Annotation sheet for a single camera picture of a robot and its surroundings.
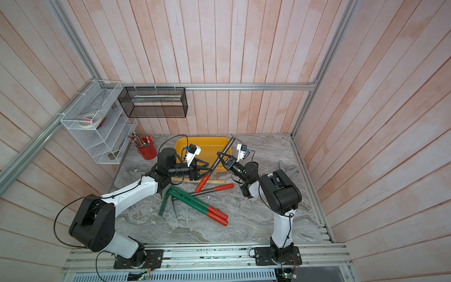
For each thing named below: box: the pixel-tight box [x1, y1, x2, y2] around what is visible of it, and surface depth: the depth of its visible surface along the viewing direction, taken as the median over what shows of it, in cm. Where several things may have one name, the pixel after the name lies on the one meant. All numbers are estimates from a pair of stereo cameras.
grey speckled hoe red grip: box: [194, 135, 237, 194], surface depth 85 cm
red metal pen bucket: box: [137, 136, 158, 161], surface depth 106 cm
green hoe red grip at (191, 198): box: [158, 185, 229, 221], surface depth 88 cm
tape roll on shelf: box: [77, 112, 102, 129], surface depth 75 cm
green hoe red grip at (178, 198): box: [168, 190, 229, 227], surface depth 87 cm
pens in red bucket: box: [128, 131, 152, 149], surface depth 100 cm
